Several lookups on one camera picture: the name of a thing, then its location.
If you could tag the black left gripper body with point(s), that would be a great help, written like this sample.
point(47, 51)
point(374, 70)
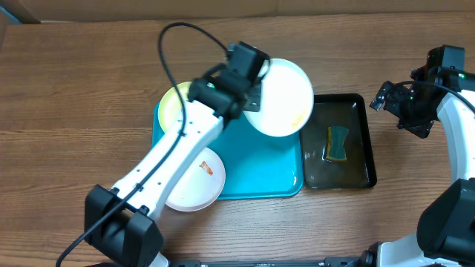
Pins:
point(254, 101)

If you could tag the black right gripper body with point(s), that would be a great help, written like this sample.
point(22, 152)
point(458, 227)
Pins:
point(383, 96)

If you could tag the white plate with sauce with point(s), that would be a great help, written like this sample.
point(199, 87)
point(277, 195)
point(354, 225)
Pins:
point(287, 100)

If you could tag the green yellow sponge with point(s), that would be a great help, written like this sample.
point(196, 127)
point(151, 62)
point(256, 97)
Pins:
point(336, 136)

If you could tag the yellow plate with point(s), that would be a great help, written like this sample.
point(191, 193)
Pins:
point(169, 108)

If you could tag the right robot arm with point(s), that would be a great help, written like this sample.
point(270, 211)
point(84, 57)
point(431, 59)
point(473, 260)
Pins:
point(445, 231)

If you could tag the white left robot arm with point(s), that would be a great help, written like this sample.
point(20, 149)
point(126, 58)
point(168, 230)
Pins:
point(121, 222)

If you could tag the black water tray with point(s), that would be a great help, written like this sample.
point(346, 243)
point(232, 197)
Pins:
point(358, 171)

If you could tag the teal plastic tray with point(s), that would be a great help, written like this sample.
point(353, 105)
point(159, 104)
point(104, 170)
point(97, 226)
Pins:
point(258, 166)

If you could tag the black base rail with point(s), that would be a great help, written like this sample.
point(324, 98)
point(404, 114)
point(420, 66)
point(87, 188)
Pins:
point(327, 262)

